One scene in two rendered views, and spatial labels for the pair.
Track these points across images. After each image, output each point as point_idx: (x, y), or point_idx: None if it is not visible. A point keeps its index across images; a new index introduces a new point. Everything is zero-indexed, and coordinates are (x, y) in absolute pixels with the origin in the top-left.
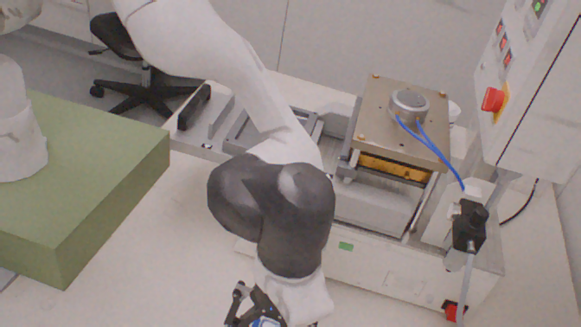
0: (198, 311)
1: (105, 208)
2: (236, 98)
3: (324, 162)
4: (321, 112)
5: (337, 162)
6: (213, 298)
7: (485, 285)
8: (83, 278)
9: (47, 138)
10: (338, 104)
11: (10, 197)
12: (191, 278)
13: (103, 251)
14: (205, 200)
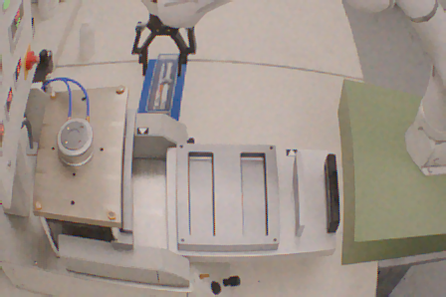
0: (230, 124)
1: (348, 139)
2: (299, 249)
3: (151, 215)
4: (176, 258)
5: (136, 220)
6: (222, 138)
7: None
8: (334, 125)
9: (426, 178)
10: (156, 265)
11: (398, 113)
12: None
13: (337, 150)
14: None
